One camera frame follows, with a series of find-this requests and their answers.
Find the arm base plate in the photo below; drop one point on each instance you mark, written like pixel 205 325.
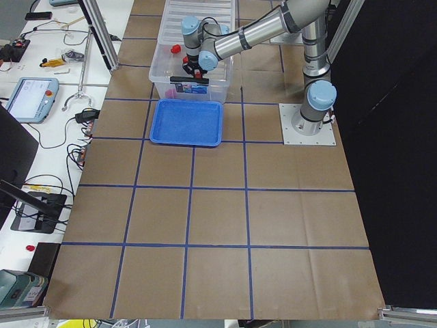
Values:
pixel 297 131
pixel 288 38

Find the yellow black tool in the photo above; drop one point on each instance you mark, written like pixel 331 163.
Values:
pixel 52 62

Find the black monitor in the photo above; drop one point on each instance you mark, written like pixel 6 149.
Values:
pixel 18 150

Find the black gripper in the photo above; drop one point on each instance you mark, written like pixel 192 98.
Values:
pixel 190 68

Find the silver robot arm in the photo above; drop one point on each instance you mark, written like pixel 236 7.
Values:
pixel 207 43

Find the aluminium frame post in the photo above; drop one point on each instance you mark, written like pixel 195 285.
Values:
pixel 100 32

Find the green box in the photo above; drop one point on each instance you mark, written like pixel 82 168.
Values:
pixel 21 289

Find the aluminium frame rail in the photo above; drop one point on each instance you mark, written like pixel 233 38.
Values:
pixel 8 315

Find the blue plastic tray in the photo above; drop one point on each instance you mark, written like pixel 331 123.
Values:
pixel 187 123

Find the black power adapter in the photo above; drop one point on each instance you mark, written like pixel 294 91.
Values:
pixel 87 115

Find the clear plastic box lid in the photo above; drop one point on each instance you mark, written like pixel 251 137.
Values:
pixel 223 11

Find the black stand base plate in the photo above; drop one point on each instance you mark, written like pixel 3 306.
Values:
pixel 30 219

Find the red block in box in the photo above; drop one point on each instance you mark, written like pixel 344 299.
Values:
pixel 176 48
pixel 170 94

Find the black phone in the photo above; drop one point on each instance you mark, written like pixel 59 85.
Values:
pixel 38 16

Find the teach pendant tablet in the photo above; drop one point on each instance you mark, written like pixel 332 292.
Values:
pixel 32 99

